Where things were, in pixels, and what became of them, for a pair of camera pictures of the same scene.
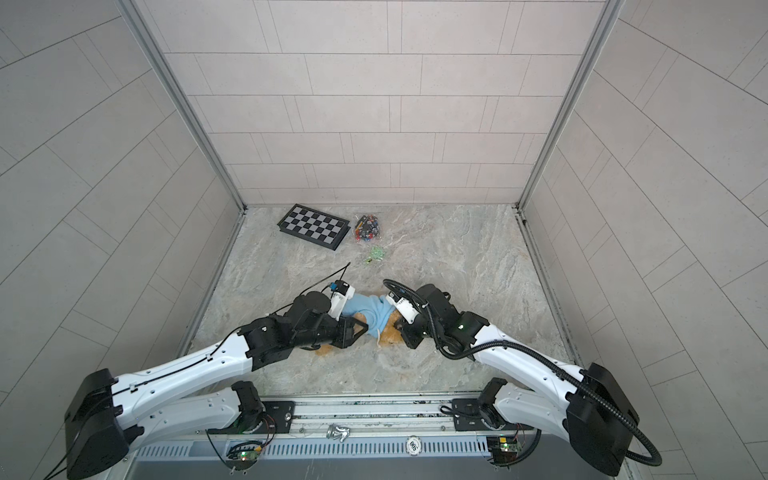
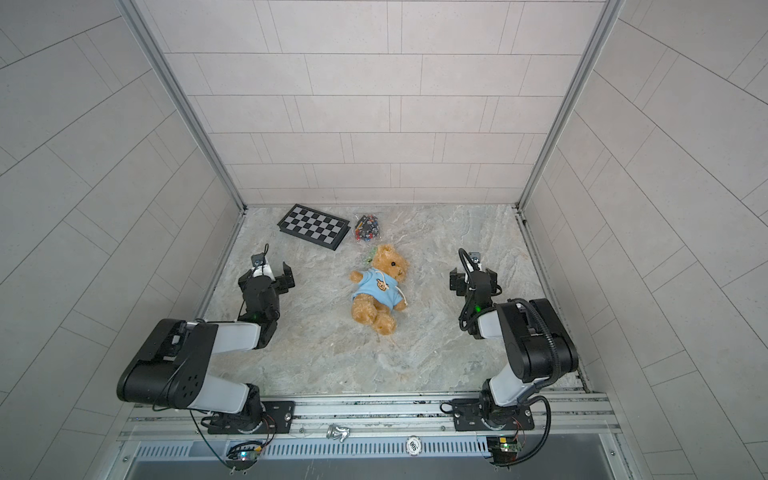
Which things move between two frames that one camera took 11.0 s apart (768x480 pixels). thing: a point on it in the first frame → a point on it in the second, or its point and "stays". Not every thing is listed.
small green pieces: [376, 253] stays
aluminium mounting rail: [381, 416] stays
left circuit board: [244, 453] stays
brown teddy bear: [389, 335] → [368, 310]
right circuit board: [503, 448] stays
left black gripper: [345, 332] → [280, 281]
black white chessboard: [315, 226] stays
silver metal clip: [337, 432] stays
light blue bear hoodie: [377, 310] → [379, 286]
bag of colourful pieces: [367, 228] stays
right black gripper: [405, 330] → [459, 279]
